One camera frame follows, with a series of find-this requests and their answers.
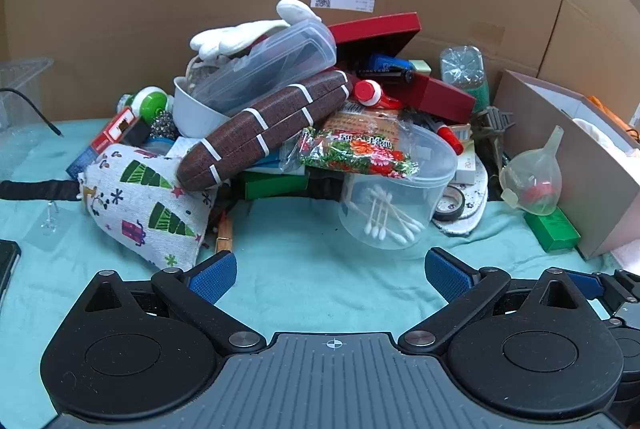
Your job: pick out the teal cloth covered desktop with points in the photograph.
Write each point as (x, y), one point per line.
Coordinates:
(300, 259)

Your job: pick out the orange cracker packet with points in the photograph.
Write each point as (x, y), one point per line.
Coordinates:
(365, 121)

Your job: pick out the red box base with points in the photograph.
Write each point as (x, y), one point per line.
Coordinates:
(440, 96)

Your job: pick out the clear round plastic container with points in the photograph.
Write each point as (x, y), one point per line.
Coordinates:
(425, 154)

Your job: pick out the white barcode box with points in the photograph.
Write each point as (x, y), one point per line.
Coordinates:
(467, 164)

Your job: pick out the small green box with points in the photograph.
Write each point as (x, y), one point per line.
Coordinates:
(552, 229)

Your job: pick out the green white round toy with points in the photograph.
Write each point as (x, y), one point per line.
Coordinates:
(150, 101)

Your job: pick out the clear plastic funnel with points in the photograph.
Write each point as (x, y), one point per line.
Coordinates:
(530, 174)

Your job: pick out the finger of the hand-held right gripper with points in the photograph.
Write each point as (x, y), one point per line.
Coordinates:
(585, 285)

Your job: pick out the tree print cloth bag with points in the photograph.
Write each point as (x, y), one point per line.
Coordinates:
(140, 204)

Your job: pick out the grey toy model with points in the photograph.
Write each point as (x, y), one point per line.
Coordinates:
(487, 129)

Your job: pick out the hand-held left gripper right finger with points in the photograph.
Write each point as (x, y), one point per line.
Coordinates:
(450, 279)

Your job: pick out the wooden clothespin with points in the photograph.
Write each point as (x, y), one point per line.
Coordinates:
(225, 236)

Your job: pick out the white cloth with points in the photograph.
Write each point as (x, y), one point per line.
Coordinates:
(595, 131)

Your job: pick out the red-capped white bottle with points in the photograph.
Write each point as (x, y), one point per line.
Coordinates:
(367, 91)

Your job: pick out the bunch of cotton swabs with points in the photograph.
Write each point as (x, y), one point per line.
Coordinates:
(382, 214)

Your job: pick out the clear long plastic container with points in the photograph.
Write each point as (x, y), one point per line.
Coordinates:
(280, 59)

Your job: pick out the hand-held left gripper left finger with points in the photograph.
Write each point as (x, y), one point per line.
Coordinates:
(215, 276)

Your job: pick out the blue black battery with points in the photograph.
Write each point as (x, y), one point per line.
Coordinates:
(390, 68)

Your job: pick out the black tape roll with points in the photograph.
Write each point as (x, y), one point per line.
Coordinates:
(137, 129)

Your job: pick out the orange bag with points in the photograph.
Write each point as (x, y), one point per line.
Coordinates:
(605, 109)

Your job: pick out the clear plastic bottle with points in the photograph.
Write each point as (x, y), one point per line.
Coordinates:
(462, 69)

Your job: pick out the floral print snack packet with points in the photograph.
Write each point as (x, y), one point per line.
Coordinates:
(360, 154)

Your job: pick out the white bowl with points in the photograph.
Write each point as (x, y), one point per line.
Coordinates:
(200, 116)

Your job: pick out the white glove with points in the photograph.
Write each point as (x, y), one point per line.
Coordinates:
(235, 36)

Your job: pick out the clear plastic bin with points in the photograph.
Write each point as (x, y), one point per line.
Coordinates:
(20, 74)

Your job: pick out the brown white-striped glasses case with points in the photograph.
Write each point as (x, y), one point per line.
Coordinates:
(250, 134)

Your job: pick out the red box lid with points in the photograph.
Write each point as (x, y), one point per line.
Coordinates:
(375, 29)

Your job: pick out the clear adhesive hook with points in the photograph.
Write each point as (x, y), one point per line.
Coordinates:
(47, 229)

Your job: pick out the red blue card box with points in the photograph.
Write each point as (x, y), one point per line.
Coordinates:
(107, 134)

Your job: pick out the patterned tape roll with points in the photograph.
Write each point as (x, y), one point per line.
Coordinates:
(442, 209)

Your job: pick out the steel wool scrubber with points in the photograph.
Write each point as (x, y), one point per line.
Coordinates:
(162, 124)

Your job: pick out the red marker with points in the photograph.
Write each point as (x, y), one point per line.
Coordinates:
(450, 136)

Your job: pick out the grey cardboard box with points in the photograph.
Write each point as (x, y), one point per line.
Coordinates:
(575, 169)

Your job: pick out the black phone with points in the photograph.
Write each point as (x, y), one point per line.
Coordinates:
(7, 259)

